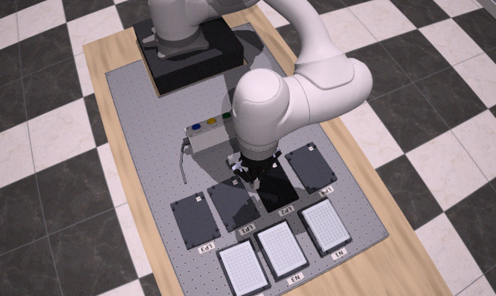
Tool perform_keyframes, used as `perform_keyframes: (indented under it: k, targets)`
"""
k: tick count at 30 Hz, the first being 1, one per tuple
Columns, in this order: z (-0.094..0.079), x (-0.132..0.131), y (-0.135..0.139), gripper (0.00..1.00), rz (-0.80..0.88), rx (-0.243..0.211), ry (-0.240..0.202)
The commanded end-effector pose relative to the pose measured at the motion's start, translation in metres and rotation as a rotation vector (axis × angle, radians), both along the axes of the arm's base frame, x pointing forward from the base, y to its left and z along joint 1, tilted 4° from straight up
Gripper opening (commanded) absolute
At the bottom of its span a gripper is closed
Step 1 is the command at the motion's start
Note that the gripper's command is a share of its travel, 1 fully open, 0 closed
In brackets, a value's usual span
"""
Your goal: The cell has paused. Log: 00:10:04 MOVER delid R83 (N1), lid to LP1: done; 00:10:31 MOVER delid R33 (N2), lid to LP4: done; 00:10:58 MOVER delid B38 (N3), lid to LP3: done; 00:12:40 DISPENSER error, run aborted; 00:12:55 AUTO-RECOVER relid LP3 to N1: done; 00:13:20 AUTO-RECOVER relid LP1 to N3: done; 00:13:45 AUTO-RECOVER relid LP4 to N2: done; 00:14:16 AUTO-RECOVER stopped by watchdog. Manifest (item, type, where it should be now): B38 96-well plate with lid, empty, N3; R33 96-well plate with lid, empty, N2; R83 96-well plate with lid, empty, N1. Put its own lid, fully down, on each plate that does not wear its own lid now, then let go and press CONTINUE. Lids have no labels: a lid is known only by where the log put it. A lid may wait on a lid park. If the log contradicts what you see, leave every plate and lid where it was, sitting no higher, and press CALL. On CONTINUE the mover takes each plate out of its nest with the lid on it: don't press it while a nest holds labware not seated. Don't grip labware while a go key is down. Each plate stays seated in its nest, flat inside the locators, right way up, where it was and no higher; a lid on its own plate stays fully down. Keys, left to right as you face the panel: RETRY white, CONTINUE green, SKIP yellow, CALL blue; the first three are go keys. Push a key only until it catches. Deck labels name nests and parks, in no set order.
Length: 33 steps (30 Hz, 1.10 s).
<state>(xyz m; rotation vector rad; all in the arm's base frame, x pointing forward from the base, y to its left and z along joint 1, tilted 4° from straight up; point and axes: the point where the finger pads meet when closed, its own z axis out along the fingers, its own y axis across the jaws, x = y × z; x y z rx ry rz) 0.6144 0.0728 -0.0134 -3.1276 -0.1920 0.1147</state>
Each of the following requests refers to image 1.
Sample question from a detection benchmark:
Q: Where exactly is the white button panel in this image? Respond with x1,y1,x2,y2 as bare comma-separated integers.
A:
179,111,237,184

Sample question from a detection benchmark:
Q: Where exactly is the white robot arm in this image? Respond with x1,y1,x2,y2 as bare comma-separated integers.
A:
142,0,373,161

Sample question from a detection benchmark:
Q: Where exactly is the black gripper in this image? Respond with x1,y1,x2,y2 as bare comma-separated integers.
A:
231,147,282,190

